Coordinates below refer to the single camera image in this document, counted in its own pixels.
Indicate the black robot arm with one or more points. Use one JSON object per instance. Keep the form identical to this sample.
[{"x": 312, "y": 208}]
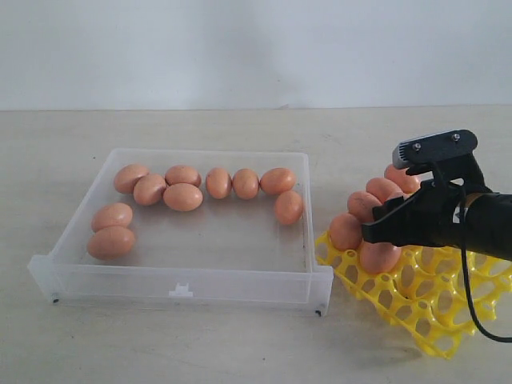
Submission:
[{"x": 488, "y": 223}]

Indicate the yellow plastic egg tray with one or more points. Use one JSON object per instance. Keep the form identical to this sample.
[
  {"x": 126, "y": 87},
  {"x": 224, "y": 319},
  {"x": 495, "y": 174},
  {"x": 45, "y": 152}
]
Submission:
[{"x": 424, "y": 293}]

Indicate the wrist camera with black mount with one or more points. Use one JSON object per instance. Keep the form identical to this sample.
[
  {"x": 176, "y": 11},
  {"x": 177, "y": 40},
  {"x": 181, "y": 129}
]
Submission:
[{"x": 448, "y": 155}]

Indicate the clear plastic drawer bin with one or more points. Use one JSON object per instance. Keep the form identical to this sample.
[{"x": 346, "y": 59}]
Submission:
[{"x": 225, "y": 251}]

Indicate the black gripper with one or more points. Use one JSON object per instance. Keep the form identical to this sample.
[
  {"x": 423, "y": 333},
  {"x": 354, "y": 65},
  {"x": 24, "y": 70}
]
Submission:
[{"x": 434, "y": 216}]

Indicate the brown egg second row left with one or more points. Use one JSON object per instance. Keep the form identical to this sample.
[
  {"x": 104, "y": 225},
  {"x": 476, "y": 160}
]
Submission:
[{"x": 149, "y": 189}]

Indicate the brown egg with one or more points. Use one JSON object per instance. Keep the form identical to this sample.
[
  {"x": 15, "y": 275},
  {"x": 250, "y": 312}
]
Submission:
[
  {"x": 288, "y": 207},
  {"x": 383, "y": 189},
  {"x": 218, "y": 183},
  {"x": 128, "y": 176},
  {"x": 245, "y": 184},
  {"x": 183, "y": 197},
  {"x": 115, "y": 214},
  {"x": 360, "y": 204},
  {"x": 183, "y": 174},
  {"x": 409, "y": 184},
  {"x": 277, "y": 181},
  {"x": 345, "y": 232},
  {"x": 397, "y": 196},
  {"x": 111, "y": 243},
  {"x": 376, "y": 258}
]

